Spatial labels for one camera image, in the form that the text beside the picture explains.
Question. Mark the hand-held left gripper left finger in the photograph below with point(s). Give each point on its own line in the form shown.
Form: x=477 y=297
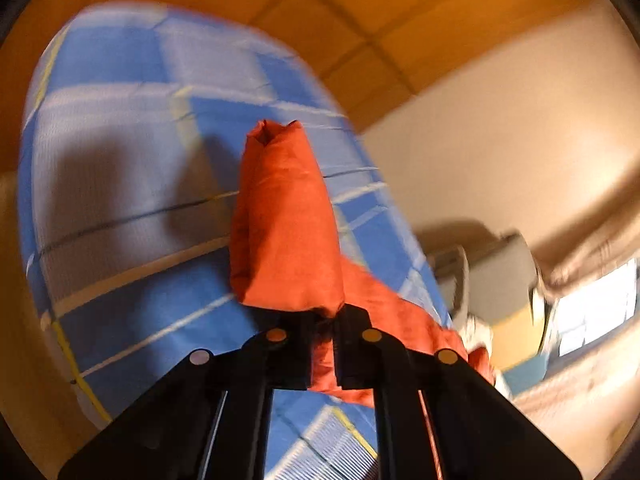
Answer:
x=289 y=362

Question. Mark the blue checkered bed sheet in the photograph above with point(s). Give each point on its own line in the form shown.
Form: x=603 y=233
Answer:
x=125 y=160

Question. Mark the white crumpled cloth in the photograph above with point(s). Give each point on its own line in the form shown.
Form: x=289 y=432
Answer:
x=475 y=332

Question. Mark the beige curtain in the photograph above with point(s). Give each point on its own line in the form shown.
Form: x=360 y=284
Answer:
x=580 y=380
x=595 y=245

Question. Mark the orange puffer jacket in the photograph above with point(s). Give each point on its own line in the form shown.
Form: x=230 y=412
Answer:
x=285 y=220

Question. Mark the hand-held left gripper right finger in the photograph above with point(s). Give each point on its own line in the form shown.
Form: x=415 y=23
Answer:
x=357 y=357

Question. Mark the yellow cushion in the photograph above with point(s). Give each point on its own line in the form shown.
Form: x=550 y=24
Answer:
x=517 y=335

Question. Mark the orange padded headboard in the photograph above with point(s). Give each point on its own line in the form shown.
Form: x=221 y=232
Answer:
x=350 y=20

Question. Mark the window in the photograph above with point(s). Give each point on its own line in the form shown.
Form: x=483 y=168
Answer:
x=595 y=305

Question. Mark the blue cushion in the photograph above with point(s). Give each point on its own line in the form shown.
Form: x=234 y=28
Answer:
x=522 y=377

